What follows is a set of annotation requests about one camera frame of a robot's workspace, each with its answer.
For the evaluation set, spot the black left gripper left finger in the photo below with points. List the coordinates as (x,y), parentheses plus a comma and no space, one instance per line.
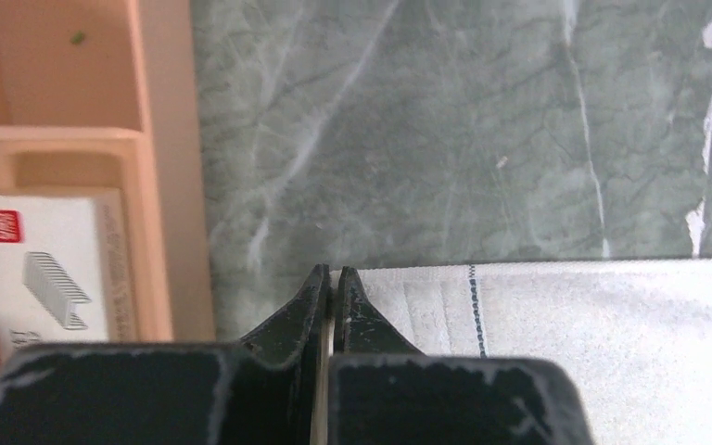
(259,389)

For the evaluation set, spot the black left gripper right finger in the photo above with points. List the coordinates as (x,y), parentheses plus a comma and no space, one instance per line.
(384,390)

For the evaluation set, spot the white terry towel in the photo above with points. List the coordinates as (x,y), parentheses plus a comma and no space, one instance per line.
(635,337)

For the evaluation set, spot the red white staples box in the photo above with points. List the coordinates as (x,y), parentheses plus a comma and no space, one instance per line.
(65,272)

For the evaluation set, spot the orange plastic file organizer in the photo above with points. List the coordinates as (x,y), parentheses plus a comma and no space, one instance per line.
(103,93)

